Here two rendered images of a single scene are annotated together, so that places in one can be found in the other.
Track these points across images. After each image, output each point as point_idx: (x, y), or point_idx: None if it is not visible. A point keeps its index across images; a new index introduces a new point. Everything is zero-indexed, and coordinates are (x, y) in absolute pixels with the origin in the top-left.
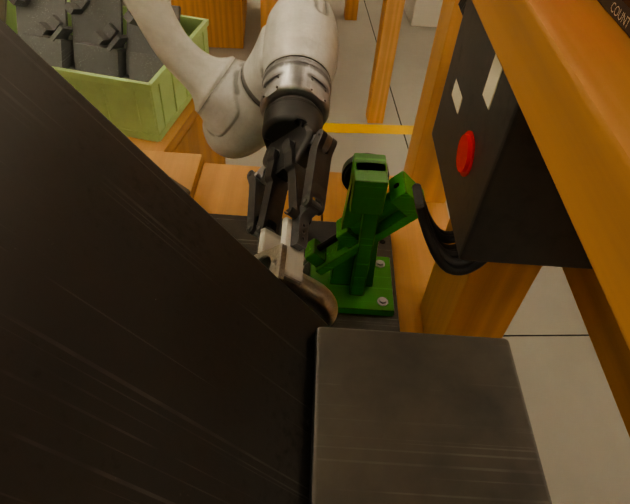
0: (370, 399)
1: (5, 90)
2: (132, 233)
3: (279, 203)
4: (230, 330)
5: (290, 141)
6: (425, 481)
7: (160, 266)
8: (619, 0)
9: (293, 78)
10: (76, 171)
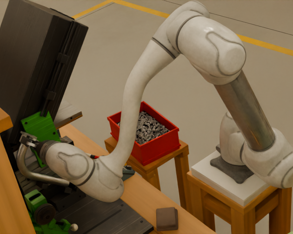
0: None
1: (30, 55)
2: (18, 78)
3: None
4: (8, 100)
5: (40, 142)
6: None
7: (15, 84)
8: None
9: (49, 141)
10: (24, 67)
